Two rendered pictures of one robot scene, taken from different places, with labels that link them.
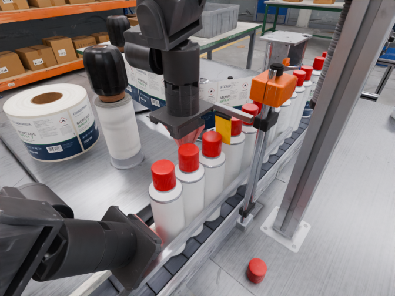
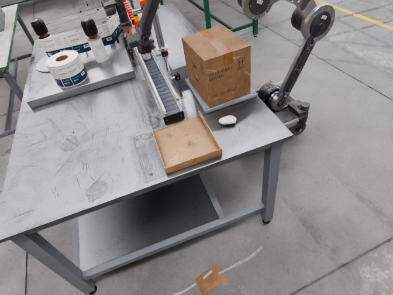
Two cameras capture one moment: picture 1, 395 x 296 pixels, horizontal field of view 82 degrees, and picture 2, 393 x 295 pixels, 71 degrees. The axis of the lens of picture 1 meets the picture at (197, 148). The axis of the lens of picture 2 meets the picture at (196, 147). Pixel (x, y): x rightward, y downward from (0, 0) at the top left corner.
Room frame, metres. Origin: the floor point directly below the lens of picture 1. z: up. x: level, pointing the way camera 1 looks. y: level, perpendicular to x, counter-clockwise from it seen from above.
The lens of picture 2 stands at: (-1.00, 1.29, 1.73)
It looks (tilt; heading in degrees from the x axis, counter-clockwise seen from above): 45 degrees down; 308
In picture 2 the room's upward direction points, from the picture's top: 11 degrees counter-clockwise
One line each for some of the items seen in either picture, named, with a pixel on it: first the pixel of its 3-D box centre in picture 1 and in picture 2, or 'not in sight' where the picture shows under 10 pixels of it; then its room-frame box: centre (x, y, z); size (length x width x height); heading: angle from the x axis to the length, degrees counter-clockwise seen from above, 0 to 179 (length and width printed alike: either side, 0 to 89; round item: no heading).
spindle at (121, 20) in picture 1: (124, 59); (46, 40); (0.89, 0.28, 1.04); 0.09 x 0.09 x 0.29
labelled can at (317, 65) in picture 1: (310, 88); not in sight; (0.73, -0.38, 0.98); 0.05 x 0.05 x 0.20
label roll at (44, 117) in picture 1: (57, 120); (67, 68); (0.58, 0.41, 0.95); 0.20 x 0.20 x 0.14
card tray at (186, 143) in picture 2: not in sight; (183, 139); (-0.39, 0.59, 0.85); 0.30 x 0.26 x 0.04; 139
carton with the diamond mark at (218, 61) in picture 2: not in sight; (216, 65); (-0.35, 0.15, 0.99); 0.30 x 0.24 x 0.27; 143
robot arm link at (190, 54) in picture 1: (177, 61); (119, 7); (0.36, 0.03, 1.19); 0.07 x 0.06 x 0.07; 53
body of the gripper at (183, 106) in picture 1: (182, 98); (123, 17); (0.35, 0.03, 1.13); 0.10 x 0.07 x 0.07; 139
